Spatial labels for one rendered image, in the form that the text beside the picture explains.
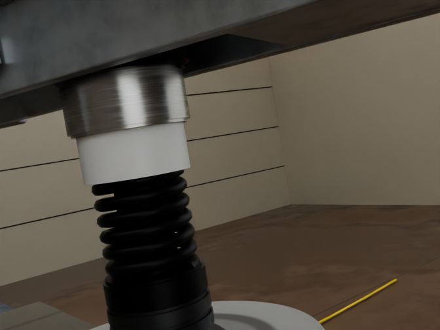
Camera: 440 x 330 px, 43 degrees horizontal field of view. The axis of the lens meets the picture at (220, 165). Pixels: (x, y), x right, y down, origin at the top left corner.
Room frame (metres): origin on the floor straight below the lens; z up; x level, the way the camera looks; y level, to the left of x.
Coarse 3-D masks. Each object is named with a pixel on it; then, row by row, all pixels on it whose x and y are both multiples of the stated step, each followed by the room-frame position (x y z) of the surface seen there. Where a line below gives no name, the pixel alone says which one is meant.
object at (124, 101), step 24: (96, 72) 0.33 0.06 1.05; (120, 72) 0.33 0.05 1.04; (144, 72) 0.33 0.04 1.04; (168, 72) 0.34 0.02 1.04; (72, 96) 0.34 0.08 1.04; (96, 96) 0.33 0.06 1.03; (120, 96) 0.33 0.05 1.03; (144, 96) 0.33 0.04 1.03; (168, 96) 0.34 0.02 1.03; (72, 120) 0.34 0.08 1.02; (96, 120) 0.33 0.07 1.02; (120, 120) 0.33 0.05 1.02; (144, 120) 0.33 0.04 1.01; (168, 120) 0.34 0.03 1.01
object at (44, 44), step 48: (48, 0) 0.31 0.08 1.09; (96, 0) 0.29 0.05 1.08; (144, 0) 0.28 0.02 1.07; (192, 0) 0.27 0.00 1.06; (240, 0) 0.26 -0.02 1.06; (288, 0) 0.25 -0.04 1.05; (336, 0) 0.24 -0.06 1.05; (384, 0) 0.27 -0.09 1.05; (432, 0) 0.29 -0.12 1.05; (0, 48) 0.33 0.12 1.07; (48, 48) 0.31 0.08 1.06; (96, 48) 0.30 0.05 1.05; (144, 48) 0.28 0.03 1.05; (192, 48) 0.39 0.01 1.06; (240, 48) 0.38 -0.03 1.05; (288, 48) 0.36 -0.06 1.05; (0, 96) 0.34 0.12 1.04; (48, 96) 0.46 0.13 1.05
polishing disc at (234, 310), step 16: (224, 304) 0.45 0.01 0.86; (240, 304) 0.45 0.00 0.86; (256, 304) 0.44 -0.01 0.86; (272, 304) 0.43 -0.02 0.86; (224, 320) 0.41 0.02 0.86; (240, 320) 0.41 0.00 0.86; (256, 320) 0.40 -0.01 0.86; (272, 320) 0.40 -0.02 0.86; (288, 320) 0.39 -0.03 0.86; (304, 320) 0.39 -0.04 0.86
